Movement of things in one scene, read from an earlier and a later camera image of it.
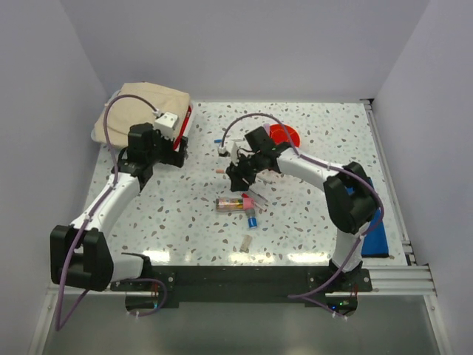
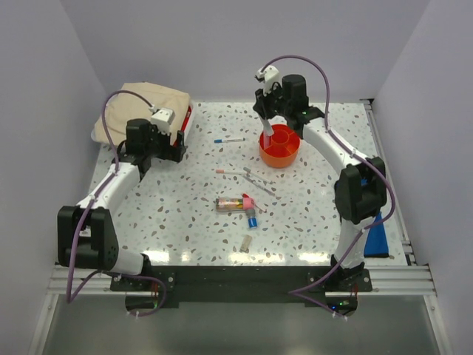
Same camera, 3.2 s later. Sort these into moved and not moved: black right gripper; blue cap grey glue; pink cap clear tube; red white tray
Moved: black right gripper
Not moved: blue cap grey glue; pink cap clear tube; red white tray
